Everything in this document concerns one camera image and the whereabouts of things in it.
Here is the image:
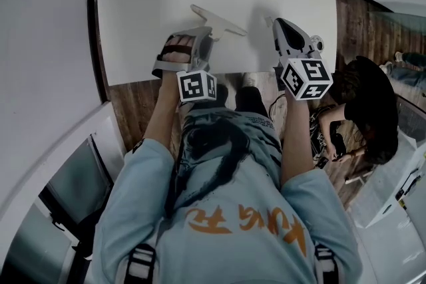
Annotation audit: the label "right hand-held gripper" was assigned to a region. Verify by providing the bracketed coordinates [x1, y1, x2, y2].
[272, 17, 334, 101]

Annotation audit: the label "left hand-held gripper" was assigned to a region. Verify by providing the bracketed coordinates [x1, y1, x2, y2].
[151, 26, 218, 102]

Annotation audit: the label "person's left forearm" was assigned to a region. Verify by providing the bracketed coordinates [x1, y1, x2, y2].
[142, 76, 184, 157]

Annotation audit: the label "person's right forearm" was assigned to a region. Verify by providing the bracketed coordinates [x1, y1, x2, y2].
[281, 94, 316, 186]

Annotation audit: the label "person's left hand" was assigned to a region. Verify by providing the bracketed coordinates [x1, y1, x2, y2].
[158, 35, 195, 64]

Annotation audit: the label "small round metal object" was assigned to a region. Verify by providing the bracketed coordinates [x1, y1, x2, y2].
[310, 35, 326, 53]

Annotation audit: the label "person's white shoe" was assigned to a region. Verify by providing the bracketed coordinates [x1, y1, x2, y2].
[242, 72, 258, 88]

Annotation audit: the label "person's black trousers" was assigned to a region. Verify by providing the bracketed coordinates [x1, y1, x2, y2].
[215, 82, 269, 119]

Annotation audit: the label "frosted glass door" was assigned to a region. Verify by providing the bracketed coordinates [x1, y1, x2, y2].
[367, 1, 426, 43]

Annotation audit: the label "white furniture foot bar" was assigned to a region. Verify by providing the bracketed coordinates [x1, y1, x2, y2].
[345, 174, 367, 186]

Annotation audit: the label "light blue printed t-shirt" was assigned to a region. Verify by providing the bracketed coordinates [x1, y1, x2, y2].
[93, 109, 363, 284]

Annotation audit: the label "white floor appliance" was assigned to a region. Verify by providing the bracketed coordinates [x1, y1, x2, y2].
[349, 94, 426, 230]

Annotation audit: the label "black framed glass door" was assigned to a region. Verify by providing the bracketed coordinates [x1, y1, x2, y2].
[0, 132, 116, 284]

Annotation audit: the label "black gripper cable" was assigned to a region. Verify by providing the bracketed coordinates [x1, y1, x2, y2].
[268, 93, 288, 120]

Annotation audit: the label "tangle of black cables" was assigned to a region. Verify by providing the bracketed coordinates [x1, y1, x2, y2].
[308, 105, 337, 164]

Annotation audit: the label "black and white harness strap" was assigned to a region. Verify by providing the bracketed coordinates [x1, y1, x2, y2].
[127, 242, 157, 284]
[314, 242, 337, 284]

